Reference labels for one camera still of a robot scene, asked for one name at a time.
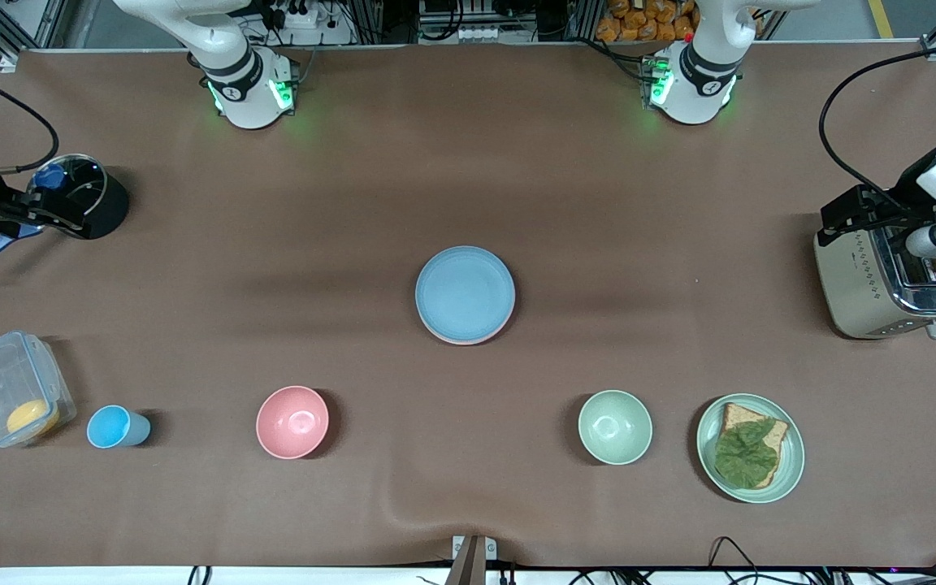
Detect blue plate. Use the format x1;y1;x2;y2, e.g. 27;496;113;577
415;245;516;342

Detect pink plate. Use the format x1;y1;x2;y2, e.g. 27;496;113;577
419;313;514;347

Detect blue plastic ladle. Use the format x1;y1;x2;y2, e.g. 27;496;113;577
0;165;68;280

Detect black steel pot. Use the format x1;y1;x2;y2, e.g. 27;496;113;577
26;154;130;241

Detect beige steel toaster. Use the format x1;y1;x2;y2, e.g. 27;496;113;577
812;203;936;340

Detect orange round food item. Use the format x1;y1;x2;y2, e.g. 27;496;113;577
6;399;60;440

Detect blue cup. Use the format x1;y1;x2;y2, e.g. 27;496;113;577
86;405;152;449

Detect brown bread slice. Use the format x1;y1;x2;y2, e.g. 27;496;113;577
716;402;790;490

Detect green plate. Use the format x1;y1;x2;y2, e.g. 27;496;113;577
696;393;806;505

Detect green lettuce leaf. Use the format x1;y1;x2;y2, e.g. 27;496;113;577
714;418;779;490

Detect orange snack bag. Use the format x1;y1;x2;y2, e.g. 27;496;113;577
596;0;698;43

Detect white power strip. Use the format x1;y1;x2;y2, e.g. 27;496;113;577
269;0;323;30

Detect pink bowl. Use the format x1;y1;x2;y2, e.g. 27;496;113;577
255;385;330;461

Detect green bowl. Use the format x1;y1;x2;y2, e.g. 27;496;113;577
578;390;653;466

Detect brown table mat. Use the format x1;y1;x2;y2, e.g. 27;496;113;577
0;42;936;570

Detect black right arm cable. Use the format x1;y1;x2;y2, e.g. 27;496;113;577
0;75;61;176

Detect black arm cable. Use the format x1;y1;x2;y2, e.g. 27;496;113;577
0;75;61;176
818;45;936;204

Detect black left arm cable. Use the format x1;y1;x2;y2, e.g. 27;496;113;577
818;45;936;204

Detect black looped cable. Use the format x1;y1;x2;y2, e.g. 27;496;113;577
707;535;763;585

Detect metal mount bracket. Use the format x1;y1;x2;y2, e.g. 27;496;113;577
445;535;498;585

